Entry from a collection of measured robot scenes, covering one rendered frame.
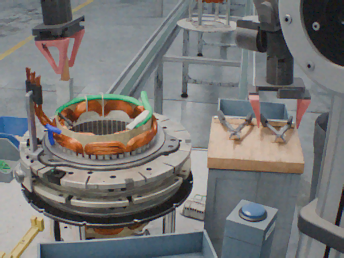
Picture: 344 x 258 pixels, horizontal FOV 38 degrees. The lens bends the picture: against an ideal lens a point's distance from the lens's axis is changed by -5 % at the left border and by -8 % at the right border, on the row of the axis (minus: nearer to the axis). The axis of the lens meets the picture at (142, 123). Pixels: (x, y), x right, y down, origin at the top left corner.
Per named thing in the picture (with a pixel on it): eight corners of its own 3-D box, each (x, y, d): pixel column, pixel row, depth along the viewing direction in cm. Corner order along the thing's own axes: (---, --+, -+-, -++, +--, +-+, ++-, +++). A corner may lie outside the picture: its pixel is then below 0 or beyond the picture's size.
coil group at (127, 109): (104, 117, 104) (103, 97, 102) (134, 119, 103) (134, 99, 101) (101, 120, 103) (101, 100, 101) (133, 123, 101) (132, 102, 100)
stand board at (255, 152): (211, 125, 116) (211, 115, 115) (293, 131, 113) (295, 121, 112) (206, 168, 98) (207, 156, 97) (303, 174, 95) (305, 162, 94)
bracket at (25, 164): (31, 181, 92) (28, 155, 90) (39, 189, 89) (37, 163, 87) (22, 183, 91) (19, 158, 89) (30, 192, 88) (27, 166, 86)
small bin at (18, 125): (46, 139, 169) (45, 118, 166) (31, 158, 157) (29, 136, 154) (3, 135, 172) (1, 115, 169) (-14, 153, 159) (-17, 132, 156)
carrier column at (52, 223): (54, 244, 114) (44, 164, 105) (64, 246, 113) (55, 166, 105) (50, 251, 111) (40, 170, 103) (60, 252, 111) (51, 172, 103)
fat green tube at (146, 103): (140, 99, 102) (140, 89, 101) (160, 101, 102) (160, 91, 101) (123, 130, 89) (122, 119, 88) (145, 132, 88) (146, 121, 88)
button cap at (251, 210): (237, 215, 84) (238, 210, 83) (246, 204, 87) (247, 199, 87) (259, 222, 82) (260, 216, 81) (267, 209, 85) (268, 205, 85)
